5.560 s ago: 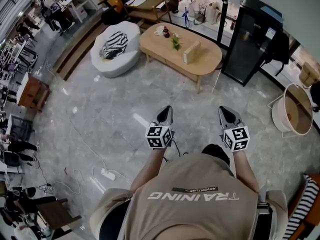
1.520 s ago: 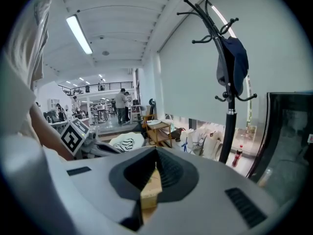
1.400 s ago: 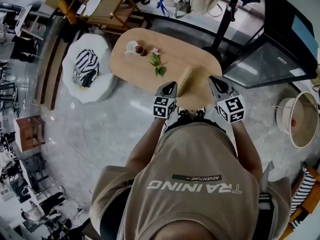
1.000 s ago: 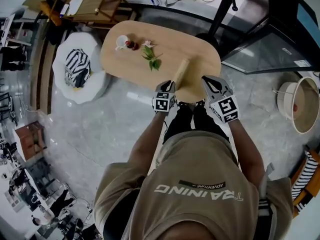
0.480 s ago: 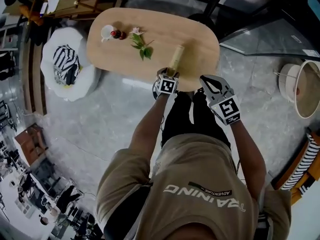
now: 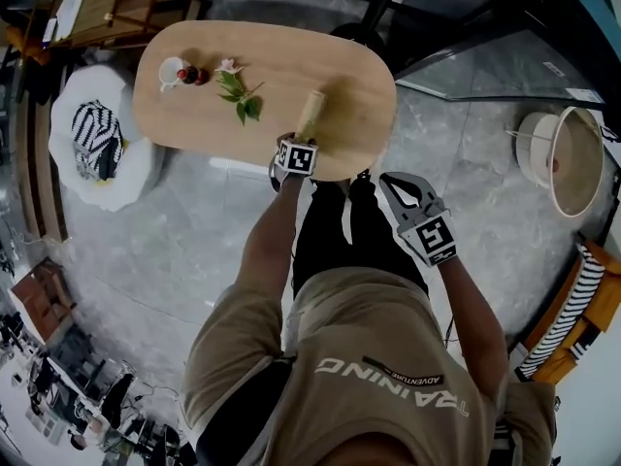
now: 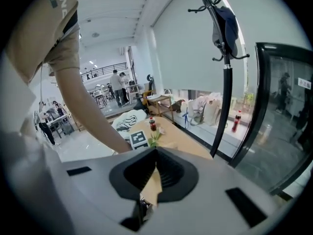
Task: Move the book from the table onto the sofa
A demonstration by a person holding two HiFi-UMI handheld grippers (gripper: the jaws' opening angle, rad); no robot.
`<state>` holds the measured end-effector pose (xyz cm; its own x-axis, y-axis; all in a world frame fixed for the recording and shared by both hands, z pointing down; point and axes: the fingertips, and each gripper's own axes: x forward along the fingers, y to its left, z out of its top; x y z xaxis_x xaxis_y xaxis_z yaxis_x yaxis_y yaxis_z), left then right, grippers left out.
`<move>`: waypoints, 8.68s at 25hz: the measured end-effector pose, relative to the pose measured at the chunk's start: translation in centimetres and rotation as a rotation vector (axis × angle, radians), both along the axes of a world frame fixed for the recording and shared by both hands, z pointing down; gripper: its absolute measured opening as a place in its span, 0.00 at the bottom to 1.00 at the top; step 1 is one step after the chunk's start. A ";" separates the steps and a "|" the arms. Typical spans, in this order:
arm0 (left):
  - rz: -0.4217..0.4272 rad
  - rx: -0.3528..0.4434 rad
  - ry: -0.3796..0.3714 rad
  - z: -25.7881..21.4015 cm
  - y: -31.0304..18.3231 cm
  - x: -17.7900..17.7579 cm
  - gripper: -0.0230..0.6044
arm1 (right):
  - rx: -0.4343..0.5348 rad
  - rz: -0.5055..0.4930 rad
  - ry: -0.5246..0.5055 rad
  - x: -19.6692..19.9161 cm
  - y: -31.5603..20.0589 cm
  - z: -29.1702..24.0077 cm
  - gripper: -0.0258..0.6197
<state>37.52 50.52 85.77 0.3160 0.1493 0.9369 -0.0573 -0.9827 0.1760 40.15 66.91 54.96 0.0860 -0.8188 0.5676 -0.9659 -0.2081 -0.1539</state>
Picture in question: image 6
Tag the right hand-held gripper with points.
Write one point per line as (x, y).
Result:
(432, 236)

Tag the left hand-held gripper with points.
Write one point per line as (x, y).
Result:
(298, 158)

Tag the tan gold book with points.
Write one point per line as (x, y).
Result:
(310, 114)

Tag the white beanbag chair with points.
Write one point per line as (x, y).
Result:
(140, 163)

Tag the person's left forearm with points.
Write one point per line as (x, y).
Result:
(271, 241)

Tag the person's right forearm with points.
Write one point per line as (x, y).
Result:
(475, 318)

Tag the wooden coffee table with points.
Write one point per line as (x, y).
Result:
(301, 61)

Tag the black trousers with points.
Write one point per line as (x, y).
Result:
(330, 241)

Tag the green flower sprig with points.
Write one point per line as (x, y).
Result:
(238, 90)

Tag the dark bottle red cap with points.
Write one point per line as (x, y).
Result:
(194, 76)

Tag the black glass-door cabinet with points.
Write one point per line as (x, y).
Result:
(500, 71)

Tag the white mug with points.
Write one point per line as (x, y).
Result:
(170, 72)

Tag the tan t-shirt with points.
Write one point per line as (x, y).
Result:
(369, 357)

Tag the black coat rack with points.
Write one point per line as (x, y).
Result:
(376, 3)

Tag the wooden armchair striped cushion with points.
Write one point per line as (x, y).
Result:
(567, 318)

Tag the black white striped cushion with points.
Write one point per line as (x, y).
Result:
(94, 134)

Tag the wooden steps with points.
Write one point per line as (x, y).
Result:
(41, 163)

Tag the wooden cabinet white top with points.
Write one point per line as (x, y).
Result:
(43, 299)

